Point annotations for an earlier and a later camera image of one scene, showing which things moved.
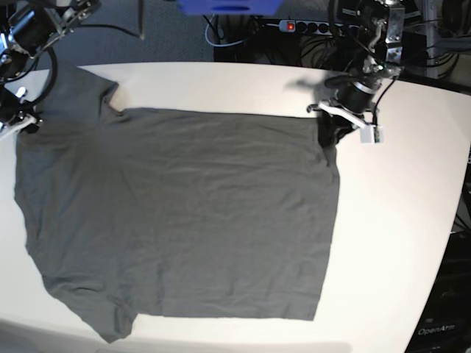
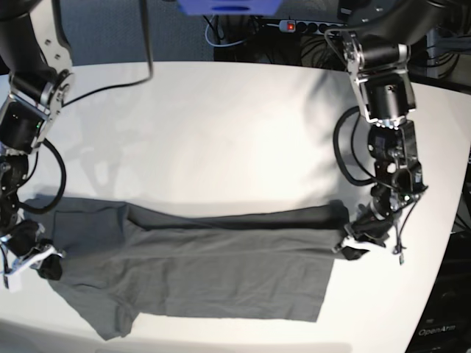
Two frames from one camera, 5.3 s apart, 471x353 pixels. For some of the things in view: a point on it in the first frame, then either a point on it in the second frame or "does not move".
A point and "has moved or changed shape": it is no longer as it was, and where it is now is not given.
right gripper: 352,101 to 369,229
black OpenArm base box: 444,325 does not move
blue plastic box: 229,7 does not move
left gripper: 15,114 to 24,248
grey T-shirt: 130,212 has moved or changed shape
